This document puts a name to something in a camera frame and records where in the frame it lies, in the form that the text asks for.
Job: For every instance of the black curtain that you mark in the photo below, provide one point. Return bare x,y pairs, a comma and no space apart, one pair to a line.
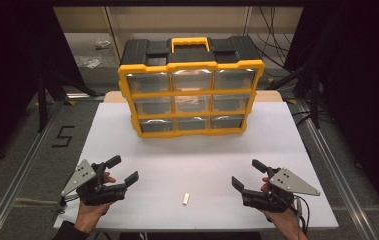
7,66
360,83

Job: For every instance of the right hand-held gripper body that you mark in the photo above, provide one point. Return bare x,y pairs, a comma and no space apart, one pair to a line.
277,196

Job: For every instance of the black metal stand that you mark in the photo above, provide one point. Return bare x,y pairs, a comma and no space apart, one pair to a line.
315,100
42,103

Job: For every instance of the person's left hand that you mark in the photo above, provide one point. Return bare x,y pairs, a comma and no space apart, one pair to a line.
90,216

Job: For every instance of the small white block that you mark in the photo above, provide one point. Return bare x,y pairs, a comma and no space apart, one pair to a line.
186,199

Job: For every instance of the person's right hand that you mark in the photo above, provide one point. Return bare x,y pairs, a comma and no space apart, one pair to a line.
285,223

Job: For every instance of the set of clear cabinet drawers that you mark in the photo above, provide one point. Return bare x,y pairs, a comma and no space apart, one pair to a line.
148,82

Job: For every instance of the small clear plastic bag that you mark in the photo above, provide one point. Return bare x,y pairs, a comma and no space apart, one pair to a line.
103,44

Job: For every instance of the yellow black organizer cabinet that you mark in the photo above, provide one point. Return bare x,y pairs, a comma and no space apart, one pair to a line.
190,51

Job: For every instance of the aluminium floor rail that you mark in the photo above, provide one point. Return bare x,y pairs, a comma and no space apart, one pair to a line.
20,176
337,170

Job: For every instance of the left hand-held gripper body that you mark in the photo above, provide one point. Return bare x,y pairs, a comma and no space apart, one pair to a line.
88,191

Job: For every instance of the large clear plastic bag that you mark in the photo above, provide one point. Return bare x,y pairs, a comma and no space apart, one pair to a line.
89,62

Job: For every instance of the white upright post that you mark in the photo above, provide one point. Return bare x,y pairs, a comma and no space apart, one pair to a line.
112,26

